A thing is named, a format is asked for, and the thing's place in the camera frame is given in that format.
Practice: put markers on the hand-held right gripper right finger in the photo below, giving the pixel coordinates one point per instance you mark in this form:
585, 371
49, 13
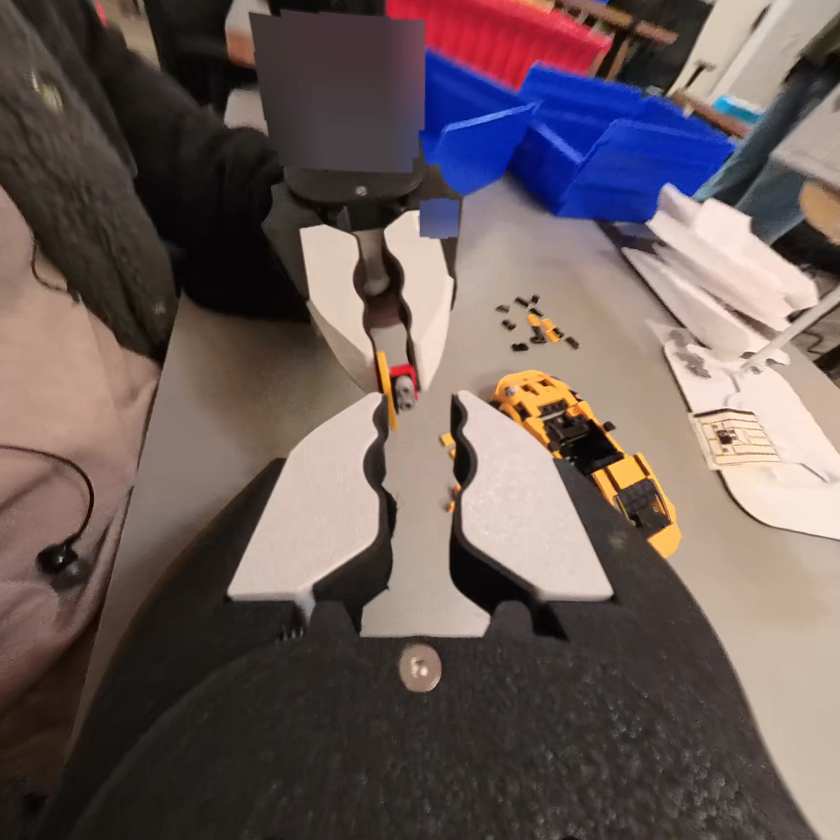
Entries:
531, 525

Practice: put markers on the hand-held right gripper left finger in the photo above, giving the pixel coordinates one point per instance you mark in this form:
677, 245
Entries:
308, 518

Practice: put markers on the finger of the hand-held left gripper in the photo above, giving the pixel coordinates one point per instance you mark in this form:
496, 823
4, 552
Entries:
328, 282
430, 295

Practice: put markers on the red lego brick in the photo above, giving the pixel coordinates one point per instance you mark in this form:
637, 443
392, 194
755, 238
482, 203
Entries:
401, 373

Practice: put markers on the orange lego plate piece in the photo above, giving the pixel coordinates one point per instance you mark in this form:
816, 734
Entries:
453, 499

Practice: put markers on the orange lego tile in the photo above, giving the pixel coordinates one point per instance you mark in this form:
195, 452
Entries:
386, 387

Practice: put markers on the pile of small lego parts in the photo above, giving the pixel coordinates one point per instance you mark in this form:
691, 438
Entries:
544, 328

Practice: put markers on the orange lego car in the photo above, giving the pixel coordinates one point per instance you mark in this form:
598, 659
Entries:
656, 525

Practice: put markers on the sticker sheet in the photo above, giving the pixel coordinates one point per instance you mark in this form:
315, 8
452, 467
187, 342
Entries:
735, 439

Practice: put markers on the red plastic bin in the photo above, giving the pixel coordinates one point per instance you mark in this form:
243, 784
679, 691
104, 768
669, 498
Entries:
512, 33

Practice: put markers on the clear plastic parts bag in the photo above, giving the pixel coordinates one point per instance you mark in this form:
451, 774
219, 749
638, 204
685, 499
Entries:
689, 354

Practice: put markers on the white book stand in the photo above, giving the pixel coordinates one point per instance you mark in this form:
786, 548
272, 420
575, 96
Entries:
787, 499

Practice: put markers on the black fleece jacket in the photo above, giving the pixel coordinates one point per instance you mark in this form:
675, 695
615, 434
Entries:
65, 164

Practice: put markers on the stack of white paper bags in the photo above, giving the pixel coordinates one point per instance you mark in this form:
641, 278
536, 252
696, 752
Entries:
722, 262

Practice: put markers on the background wooden desk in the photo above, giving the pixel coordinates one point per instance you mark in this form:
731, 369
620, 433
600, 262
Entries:
623, 19

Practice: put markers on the orange lego bracket piece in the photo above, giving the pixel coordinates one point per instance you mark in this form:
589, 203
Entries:
448, 445

